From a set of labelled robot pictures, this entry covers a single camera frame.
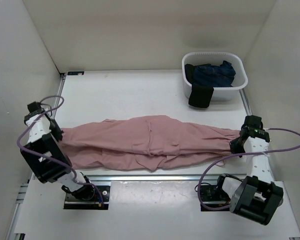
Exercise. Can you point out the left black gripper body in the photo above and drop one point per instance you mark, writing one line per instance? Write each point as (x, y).
(55, 131)

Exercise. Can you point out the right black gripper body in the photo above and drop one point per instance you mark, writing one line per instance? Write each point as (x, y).
(236, 145)

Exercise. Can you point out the pink trousers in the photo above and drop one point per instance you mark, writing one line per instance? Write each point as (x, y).
(144, 143)

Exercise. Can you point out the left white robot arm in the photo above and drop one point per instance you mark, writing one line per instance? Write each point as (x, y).
(46, 158)

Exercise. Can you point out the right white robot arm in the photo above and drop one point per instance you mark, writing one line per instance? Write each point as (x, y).
(256, 197)

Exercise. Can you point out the blue trousers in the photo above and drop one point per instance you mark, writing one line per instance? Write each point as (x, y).
(216, 76)

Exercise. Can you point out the black trousers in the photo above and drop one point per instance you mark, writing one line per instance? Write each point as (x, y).
(200, 96)

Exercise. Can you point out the white plastic basket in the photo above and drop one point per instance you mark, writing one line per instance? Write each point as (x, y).
(216, 58)

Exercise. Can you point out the blue corner label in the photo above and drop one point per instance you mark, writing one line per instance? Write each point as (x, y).
(75, 73)

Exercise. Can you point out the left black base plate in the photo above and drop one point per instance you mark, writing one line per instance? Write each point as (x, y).
(91, 203)

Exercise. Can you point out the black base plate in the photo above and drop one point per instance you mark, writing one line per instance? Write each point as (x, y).
(210, 197)
(91, 203)

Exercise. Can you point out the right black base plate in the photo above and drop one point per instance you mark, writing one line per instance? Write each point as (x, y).
(210, 197)

